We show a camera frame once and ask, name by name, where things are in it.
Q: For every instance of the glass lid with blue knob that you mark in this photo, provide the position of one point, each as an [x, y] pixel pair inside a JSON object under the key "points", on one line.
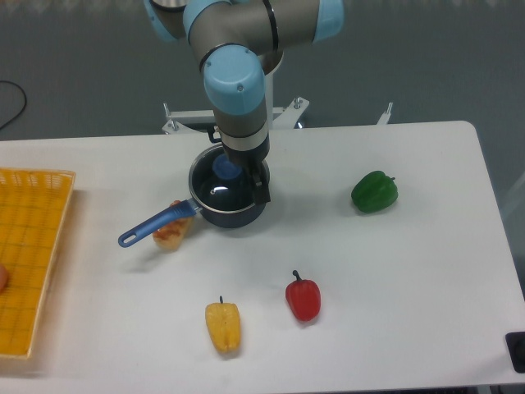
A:
{"points": [[218, 183]]}

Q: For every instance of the white metal robot stand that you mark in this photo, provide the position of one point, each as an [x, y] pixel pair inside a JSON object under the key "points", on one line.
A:
{"points": [[278, 118]]}

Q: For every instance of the dark blue saucepan with handle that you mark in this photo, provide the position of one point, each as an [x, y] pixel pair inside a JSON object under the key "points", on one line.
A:
{"points": [[187, 208]]}

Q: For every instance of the toy hot dog bun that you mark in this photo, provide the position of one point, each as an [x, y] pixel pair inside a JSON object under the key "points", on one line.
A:
{"points": [[170, 236]]}

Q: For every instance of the green bell pepper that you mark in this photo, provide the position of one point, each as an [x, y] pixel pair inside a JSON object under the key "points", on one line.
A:
{"points": [[374, 192]]}

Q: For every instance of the red bell pepper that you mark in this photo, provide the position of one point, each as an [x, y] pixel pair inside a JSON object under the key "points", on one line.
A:
{"points": [[304, 298]]}

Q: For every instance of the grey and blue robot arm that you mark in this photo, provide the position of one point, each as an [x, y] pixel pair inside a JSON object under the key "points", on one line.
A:
{"points": [[229, 39]]}

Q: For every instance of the yellow bell pepper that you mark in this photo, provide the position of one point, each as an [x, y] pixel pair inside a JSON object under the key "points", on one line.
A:
{"points": [[224, 326]]}

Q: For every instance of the yellow woven basket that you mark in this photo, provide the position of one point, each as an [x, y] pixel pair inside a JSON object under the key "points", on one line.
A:
{"points": [[34, 204]]}

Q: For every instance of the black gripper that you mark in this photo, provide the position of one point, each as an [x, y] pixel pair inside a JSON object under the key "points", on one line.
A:
{"points": [[258, 173]]}

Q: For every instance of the black box at table corner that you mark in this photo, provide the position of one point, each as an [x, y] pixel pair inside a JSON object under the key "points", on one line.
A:
{"points": [[515, 342]]}

